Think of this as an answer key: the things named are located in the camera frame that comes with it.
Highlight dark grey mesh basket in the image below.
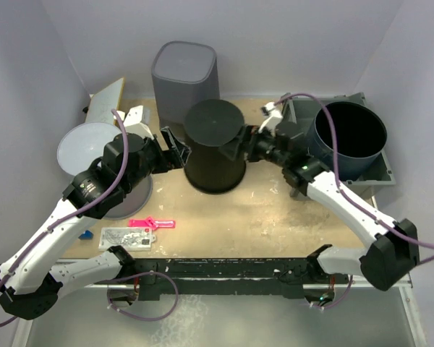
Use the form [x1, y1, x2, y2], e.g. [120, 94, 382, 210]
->
[151, 40, 220, 124]

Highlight aluminium table frame rail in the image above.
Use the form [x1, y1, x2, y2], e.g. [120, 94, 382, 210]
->
[10, 194, 427, 347]

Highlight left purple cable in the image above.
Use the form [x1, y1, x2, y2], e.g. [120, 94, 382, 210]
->
[0, 108, 179, 328]

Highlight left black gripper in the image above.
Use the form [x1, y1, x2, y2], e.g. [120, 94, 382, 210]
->
[122, 127, 190, 194]

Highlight small whiteboard yellow edge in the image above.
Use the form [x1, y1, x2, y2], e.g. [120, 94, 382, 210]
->
[85, 77, 125, 125]

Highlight large black round bucket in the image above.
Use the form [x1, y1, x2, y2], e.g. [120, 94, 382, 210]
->
[184, 99, 246, 194]

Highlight small blue eraser block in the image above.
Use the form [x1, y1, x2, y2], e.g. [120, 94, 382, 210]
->
[78, 230, 93, 240]

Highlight pink plastic clip tool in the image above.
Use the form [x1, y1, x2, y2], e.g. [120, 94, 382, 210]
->
[128, 217, 176, 231]

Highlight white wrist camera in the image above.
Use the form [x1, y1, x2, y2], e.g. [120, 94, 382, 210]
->
[258, 102, 283, 134]
[116, 105, 154, 139]

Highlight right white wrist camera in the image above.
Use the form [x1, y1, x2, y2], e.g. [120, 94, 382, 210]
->
[258, 102, 283, 134]

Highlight light grey round bin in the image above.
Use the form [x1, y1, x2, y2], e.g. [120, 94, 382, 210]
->
[56, 122, 153, 220]

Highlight dark blue round bin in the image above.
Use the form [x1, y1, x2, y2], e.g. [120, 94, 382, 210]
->
[294, 100, 390, 182]

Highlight white printed card package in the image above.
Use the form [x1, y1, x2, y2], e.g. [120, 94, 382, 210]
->
[98, 227, 156, 252]

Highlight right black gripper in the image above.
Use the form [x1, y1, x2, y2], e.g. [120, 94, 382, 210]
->
[218, 124, 287, 168]

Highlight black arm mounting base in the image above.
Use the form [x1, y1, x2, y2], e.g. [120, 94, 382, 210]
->
[92, 257, 349, 301]

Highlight purple cable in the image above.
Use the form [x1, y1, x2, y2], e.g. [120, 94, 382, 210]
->
[0, 108, 179, 328]
[274, 93, 434, 310]

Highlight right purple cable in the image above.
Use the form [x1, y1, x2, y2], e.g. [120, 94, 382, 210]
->
[274, 93, 434, 310]

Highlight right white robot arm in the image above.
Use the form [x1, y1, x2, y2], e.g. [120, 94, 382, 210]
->
[219, 121, 420, 291]

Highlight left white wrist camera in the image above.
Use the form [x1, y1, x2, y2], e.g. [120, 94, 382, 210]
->
[116, 105, 154, 139]

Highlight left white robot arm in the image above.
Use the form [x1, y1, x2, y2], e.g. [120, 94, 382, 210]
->
[0, 127, 190, 320]

